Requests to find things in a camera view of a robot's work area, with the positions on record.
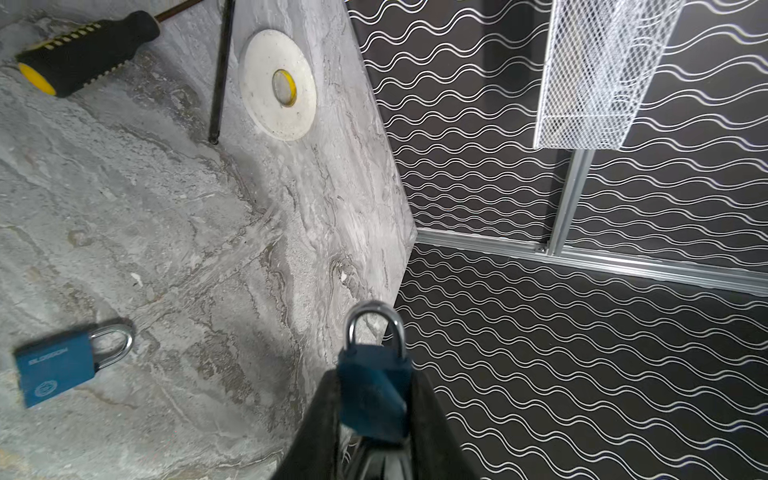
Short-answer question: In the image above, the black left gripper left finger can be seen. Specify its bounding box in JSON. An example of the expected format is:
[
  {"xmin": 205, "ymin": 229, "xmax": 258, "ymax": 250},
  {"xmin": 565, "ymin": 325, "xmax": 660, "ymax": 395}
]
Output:
[{"xmin": 272, "ymin": 370, "xmax": 341, "ymax": 480}]

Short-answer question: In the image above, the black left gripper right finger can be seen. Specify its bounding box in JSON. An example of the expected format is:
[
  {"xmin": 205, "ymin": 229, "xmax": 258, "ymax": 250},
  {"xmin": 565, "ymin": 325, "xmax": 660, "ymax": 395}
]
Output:
[{"xmin": 409, "ymin": 370, "xmax": 478, "ymax": 480}]

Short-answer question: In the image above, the small blue padlock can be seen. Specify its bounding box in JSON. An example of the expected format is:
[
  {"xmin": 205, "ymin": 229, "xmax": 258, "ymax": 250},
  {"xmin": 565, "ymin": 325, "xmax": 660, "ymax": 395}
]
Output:
[{"xmin": 336, "ymin": 300, "xmax": 413, "ymax": 443}]

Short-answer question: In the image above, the black hex key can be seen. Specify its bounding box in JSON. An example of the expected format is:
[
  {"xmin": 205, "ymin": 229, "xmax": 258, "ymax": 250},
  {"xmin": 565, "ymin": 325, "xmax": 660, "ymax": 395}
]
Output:
[{"xmin": 208, "ymin": 0, "xmax": 237, "ymax": 145}]

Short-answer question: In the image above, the large blue padlock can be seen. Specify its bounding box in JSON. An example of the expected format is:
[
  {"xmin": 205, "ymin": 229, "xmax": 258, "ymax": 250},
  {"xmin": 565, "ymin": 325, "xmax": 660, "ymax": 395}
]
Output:
[{"xmin": 14, "ymin": 323, "xmax": 134, "ymax": 409}]

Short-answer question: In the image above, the white tape roll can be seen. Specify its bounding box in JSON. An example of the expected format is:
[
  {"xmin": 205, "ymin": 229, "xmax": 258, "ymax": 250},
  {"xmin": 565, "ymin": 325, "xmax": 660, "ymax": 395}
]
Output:
[{"xmin": 239, "ymin": 29, "xmax": 317, "ymax": 141}]

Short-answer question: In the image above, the black yellow screwdriver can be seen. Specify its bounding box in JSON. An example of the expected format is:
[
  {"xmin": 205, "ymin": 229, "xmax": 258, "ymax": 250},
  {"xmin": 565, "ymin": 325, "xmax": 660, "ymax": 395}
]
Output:
[{"xmin": 15, "ymin": 1, "xmax": 197, "ymax": 98}]

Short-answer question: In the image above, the white wire basket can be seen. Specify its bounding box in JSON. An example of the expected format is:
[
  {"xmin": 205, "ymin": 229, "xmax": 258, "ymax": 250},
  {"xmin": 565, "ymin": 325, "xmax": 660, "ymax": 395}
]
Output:
[{"xmin": 533, "ymin": 0, "xmax": 684, "ymax": 150}]

